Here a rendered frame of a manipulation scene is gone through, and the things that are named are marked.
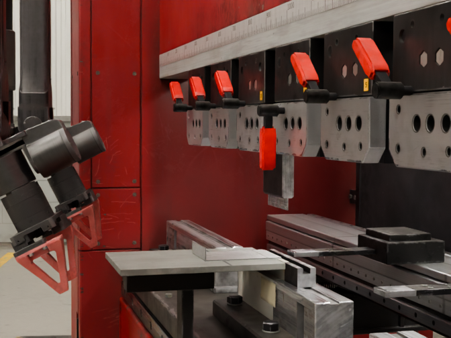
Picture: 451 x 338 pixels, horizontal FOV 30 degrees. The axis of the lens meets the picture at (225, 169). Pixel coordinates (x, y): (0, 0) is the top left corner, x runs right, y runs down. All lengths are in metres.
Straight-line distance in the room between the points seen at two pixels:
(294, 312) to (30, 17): 0.75
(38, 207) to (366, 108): 0.48
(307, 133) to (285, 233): 0.92
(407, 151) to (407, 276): 0.62
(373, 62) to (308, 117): 0.28
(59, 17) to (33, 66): 7.02
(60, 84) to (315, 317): 7.49
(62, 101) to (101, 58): 6.38
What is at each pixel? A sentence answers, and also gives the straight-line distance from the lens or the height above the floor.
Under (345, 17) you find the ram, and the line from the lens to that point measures 1.07.
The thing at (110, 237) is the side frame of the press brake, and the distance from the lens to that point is 2.24.
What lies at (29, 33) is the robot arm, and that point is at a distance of 1.64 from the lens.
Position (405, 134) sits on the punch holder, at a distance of 0.91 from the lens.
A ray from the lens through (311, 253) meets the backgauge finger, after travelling 1.44.
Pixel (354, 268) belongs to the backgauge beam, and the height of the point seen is 0.94.
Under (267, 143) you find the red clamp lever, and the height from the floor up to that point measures 1.19.
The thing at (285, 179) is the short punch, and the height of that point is 1.13.
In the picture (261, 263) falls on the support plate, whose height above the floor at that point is 1.00.
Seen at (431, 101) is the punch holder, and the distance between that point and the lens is 0.86.
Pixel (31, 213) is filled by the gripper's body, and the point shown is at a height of 1.09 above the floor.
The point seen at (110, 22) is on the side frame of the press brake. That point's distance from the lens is 2.23.
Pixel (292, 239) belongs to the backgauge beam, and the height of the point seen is 0.95.
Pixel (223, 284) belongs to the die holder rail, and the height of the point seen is 0.89.
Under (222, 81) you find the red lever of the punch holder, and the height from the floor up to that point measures 1.30.
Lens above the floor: 1.22
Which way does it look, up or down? 3 degrees down
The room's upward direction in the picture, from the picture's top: straight up
